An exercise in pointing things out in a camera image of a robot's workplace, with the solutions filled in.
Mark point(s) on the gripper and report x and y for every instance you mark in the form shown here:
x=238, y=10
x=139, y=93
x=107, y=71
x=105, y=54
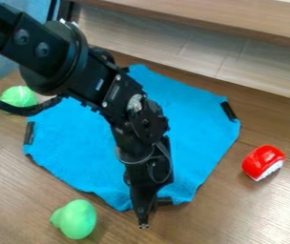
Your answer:
x=145, y=162

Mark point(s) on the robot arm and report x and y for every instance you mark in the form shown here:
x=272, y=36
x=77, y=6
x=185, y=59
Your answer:
x=58, y=60

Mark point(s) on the blue cloth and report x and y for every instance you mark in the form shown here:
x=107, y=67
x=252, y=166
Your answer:
x=186, y=127

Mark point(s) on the green toy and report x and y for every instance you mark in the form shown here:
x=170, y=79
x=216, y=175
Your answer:
x=76, y=219
x=19, y=96

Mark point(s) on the red and white toy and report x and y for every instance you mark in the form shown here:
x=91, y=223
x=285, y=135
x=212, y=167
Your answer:
x=262, y=162

